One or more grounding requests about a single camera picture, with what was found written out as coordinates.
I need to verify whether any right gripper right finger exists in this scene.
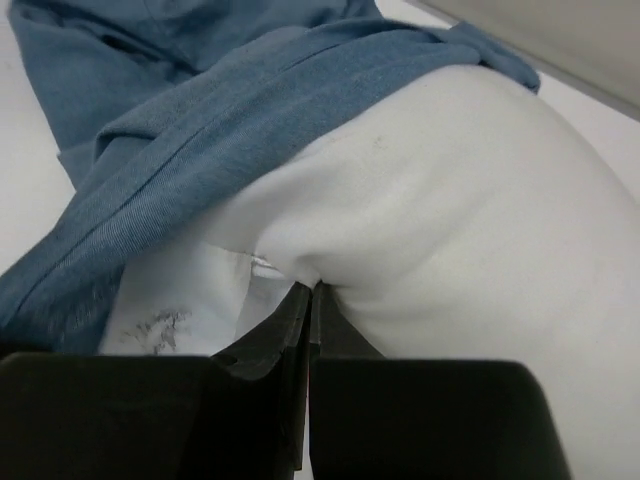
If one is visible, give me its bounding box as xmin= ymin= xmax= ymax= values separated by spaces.
xmin=309 ymin=285 xmax=570 ymax=479

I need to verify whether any white pillow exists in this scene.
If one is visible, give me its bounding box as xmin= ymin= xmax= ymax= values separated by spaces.
xmin=100 ymin=67 xmax=639 ymax=479

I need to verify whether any blue pillowcase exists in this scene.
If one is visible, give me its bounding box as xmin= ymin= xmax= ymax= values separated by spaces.
xmin=1 ymin=1 xmax=540 ymax=354

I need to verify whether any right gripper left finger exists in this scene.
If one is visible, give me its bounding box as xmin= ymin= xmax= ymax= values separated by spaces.
xmin=1 ymin=285 xmax=310 ymax=479

